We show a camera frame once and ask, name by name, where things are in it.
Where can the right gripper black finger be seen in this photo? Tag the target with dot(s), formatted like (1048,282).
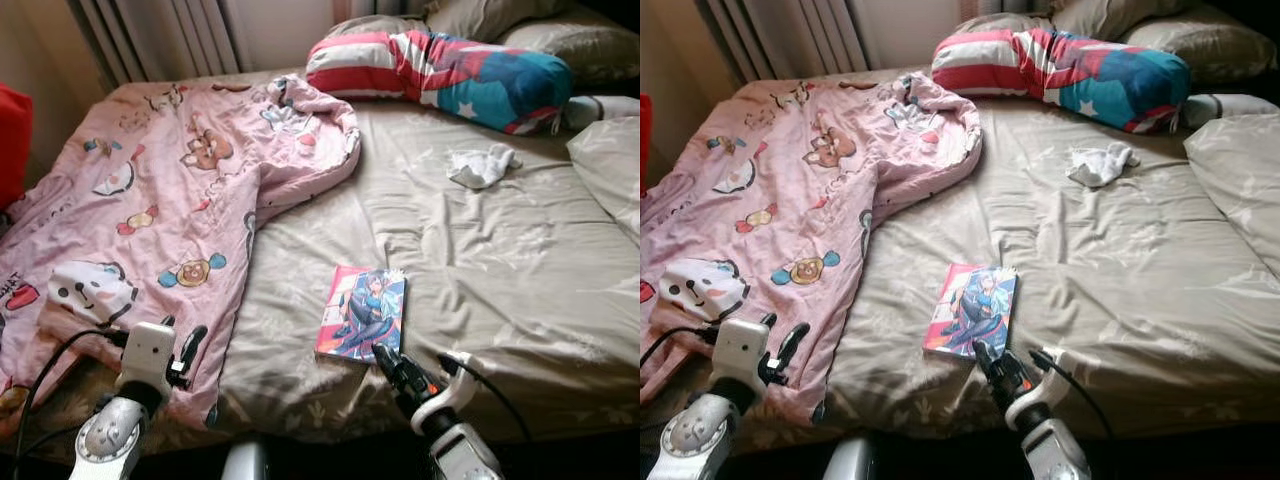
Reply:
(984,356)
(384,360)
(997,358)
(397,362)

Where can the pink anime cover book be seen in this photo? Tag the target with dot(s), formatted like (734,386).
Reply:
(970,305)
(360,310)

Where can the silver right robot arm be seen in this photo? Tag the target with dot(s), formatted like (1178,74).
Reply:
(1060,450)
(470,455)

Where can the pink cartoon print blanket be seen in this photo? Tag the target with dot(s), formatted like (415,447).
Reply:
(790,200)
(150,200)

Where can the beige floral bed sheet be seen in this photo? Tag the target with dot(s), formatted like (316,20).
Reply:
(1100,260)
(480,260)

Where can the white crumpled towel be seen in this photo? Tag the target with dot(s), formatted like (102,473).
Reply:
(1100,165)
(480,168)

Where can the beige floral pillow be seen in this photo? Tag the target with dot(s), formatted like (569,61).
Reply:
(1000,23)
(1200,45)
(375,25)
(1110,15)
(580,50)
(610,170)
(1240,170)
(490,15)

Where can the red cushion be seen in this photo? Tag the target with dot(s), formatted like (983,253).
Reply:
(12,140)
(645,140)

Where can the white bolster pillow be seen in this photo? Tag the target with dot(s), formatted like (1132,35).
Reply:
(605,108)
(1230,106)

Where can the beige pleated curtain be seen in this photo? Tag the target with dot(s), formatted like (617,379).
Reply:
(150,35)
(780,35)

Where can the colourful striped bolster pillow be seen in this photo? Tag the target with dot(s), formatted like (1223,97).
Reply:
(1080,75)
(450,75)

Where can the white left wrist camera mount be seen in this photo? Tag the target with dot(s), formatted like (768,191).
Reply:
(148,350)
(740,350)

